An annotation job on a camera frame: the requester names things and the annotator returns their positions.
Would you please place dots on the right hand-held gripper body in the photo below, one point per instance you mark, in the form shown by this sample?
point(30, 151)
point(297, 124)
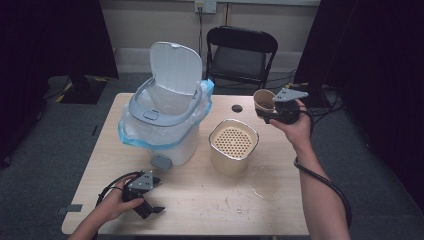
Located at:
point(286, 95)

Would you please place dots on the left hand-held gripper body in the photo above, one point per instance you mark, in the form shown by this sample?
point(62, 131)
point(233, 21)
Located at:
point(141, 182)

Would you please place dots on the brown paper cup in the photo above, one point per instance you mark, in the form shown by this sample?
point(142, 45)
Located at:
point(263, 98)

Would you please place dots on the person's right hand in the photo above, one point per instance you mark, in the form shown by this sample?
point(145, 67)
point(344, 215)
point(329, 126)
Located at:
point(300, 131)

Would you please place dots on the person's left hand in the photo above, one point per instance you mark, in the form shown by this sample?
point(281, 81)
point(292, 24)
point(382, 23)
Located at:
point(111, 205)

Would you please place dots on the black table grommet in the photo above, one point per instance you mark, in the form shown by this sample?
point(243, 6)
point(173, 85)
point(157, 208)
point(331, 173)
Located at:
point(237, 108)

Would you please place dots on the clear blue-rimmed trash bag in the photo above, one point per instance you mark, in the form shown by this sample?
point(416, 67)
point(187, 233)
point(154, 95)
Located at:
point(133, 130)

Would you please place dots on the cream bucket with strainer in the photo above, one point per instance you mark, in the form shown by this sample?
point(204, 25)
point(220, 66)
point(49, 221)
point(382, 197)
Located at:
point(233, 156)

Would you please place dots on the black folding chair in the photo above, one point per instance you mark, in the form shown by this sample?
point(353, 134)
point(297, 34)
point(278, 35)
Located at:
point(238, 61)

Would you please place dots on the grey tape strip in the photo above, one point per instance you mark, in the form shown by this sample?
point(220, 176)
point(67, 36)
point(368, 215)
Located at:
point(70, 208)

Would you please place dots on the black curtain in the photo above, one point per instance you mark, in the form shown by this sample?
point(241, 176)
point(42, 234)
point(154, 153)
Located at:
point(50, 40)
point(376, 66)

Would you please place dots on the white pedal trash can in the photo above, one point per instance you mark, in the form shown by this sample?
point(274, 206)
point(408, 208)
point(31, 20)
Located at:
point(176, 66)

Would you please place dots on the black stand base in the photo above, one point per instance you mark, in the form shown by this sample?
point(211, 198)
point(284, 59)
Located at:
point(83, 91)

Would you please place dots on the yellow tape strip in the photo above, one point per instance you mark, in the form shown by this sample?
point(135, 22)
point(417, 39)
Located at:
point(100, 79)

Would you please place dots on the white wall socket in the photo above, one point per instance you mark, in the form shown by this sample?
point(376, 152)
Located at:
point(206, 6)

